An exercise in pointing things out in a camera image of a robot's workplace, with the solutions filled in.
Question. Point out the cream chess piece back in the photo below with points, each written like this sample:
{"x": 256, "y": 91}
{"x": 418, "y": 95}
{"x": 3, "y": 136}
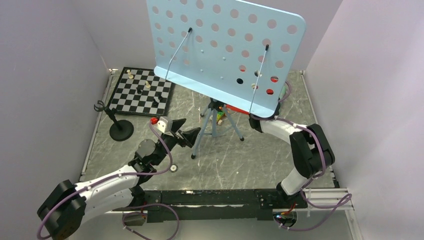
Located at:
{"x": 129, "y": 74}

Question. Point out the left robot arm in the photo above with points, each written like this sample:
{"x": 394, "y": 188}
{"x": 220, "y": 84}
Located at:
{"x": 70, "y": 205}

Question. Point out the blue white poker chip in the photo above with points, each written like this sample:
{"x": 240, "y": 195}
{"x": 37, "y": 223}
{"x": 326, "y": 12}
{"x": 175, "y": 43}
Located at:
{"x": 173, "y": 168}

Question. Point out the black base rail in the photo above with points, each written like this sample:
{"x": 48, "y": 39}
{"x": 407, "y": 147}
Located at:
{"x": 259, "y": 204}

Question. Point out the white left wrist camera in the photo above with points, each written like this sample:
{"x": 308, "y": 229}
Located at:
{"x": 163, "y": 124}

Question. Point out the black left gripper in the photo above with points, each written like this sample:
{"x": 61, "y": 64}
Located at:
{"x": 189, "y": 137}

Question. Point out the red sheet music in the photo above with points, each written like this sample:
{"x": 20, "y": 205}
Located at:
{"x": 238, "y": 109}

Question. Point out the mint green microphone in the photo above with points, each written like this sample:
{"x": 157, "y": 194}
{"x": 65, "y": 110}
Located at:
{"x": 284, "y": 91}

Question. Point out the colourful toy brick car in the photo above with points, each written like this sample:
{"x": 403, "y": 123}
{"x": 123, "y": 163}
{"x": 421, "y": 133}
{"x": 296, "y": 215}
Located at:
{"x": 219, "y": 117}

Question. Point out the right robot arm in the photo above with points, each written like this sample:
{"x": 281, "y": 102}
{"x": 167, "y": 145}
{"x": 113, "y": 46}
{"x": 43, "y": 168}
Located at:
{"x": 311, "y": 151}

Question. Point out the black white chessboard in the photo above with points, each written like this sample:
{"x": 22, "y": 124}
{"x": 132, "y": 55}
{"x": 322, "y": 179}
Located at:
{"x": 127, "y": 101}

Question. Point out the black chess piece front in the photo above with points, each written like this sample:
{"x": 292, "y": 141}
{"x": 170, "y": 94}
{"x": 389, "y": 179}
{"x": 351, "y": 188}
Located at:
{"x": 154, "y": 103}

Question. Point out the light blue music stand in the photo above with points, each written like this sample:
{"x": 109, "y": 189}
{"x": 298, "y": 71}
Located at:
{"x": 234, "y": 51}

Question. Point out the black microphone stand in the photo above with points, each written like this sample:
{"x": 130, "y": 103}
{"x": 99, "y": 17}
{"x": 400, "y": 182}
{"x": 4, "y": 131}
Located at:
{"x": 120, "y": 130}

